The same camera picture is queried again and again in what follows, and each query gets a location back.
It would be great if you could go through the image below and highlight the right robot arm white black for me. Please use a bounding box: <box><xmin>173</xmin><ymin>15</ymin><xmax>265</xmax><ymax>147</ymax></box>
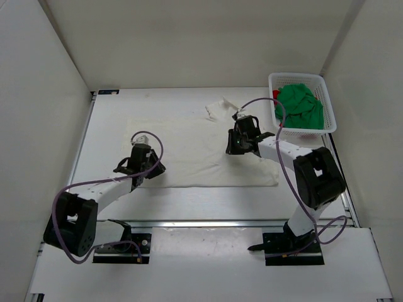
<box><xmin>225</xmin><ymin>115</ymin><xmax>346</xmax><ymax>252</ymax></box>

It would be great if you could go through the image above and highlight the white plastic basket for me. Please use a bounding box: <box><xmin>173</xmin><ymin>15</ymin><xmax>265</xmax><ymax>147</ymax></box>
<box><xmin>268</xmin><ymin>72</ymin><xmax>337</xmax><ymax>137</ymax></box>

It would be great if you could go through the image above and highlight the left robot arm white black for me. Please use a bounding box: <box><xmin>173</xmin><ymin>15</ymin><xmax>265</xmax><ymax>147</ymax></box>
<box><xmin>43</xmin><ymin>143</ymin><xmax>166</xmax><ymax>264</ymax></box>

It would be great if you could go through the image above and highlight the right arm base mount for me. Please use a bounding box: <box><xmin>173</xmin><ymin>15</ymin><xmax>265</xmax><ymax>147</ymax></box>
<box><xmin>247</xmin><ymin>231</ymin><xmax>325</xmax><ymax>267</ymax></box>

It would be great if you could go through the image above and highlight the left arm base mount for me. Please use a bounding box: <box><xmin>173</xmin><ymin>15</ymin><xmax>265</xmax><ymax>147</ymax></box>
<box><xmin>93</xmin><ymin>220</ymin><xmax>152</xmax><ymax>264</ymax></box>

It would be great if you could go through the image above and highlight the blue label sticker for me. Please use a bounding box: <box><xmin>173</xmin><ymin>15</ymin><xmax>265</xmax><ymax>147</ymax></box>
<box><xmin>98</xmin><ymin>89</ymin><xmax>120</xmax><ymax>95</ymax></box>

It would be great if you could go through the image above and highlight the green t shirt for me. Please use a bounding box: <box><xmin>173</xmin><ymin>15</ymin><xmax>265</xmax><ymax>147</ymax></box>
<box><xmin>277</xmin><ymin>84</ymin><xmax>324</xmax><ymax>130</ymax></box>

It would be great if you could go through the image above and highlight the red t shirt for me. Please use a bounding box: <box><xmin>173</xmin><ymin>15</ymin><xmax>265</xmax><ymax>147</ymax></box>
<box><xmin>273</xmin><ymin>89</ymin><xmax>280</xmax><ymax>107</ymax></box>

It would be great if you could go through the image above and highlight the white t shirt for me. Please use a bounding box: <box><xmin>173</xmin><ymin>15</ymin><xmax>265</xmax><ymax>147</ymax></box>
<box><xmin>122</xmin><ymin>98</ymin><xmax>279</xmax><ymax>188</ymax></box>

